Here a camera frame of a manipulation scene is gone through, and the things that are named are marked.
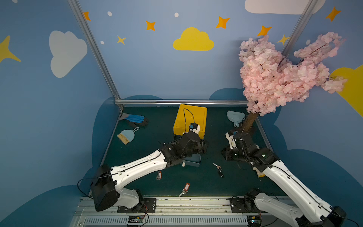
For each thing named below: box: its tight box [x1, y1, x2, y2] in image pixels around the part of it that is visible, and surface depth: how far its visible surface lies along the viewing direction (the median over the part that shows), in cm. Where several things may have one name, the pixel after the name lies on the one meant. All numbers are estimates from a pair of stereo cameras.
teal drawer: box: [181, 153, 202, 167], surface depth 80 cm
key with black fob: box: [213, 162, 224, 178], surface depth 88 cm
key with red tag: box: [178, 182, 191, 197], surface depth 82 cm
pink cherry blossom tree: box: [239, 31, 348, 132], surface depth 67 cm
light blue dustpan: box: [226, 110, 246, 128], surface depth 120 cm
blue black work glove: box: [119, 113, 149, 128], surface depth 113 cm
